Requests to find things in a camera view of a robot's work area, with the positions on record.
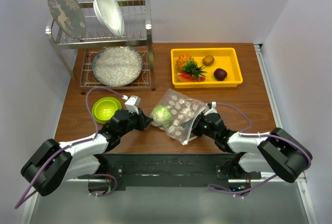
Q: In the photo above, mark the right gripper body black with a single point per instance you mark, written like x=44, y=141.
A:
x=199, y=127

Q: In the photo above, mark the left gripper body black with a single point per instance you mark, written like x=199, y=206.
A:
x=132, y=124

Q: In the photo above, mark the clear zip top bag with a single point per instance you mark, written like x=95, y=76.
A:
x=184, y=110

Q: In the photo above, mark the fake purple plum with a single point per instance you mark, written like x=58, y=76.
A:
x=220, y=74

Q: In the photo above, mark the fake watermelon slice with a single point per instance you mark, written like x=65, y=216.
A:
x=188, y=78

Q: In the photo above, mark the fake brown kiwi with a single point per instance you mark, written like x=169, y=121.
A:
x=208, y=60

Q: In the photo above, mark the fake orange pineapple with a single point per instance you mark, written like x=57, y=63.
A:
x=187, y=65

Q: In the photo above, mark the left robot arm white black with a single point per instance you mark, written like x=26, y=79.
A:
x=53, y=162

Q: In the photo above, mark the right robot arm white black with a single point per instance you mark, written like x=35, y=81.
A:
x=275, y=152

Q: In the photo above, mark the green plastic bowl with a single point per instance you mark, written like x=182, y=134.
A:
x=105, y=108

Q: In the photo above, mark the speckled glass plate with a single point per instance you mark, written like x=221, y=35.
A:
x=117, y=66

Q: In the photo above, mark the yellow plastic tray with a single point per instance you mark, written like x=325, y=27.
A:
x=225, y=58

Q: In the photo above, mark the metal dish rack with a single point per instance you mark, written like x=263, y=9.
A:
x=77, y=54

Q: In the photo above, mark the white deep plate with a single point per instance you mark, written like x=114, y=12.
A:
x=109, y=14

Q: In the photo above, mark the grey deer pattern plate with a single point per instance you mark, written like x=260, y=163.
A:
x=69, y=17

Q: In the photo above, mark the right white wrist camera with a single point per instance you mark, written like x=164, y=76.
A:
x=211, y=108

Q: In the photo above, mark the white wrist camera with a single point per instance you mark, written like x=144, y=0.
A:
x=211, y=108
x=132, y=104

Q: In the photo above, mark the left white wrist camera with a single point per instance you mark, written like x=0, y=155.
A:
x=132, y=104

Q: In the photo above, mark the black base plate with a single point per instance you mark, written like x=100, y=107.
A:
x=169, y=170

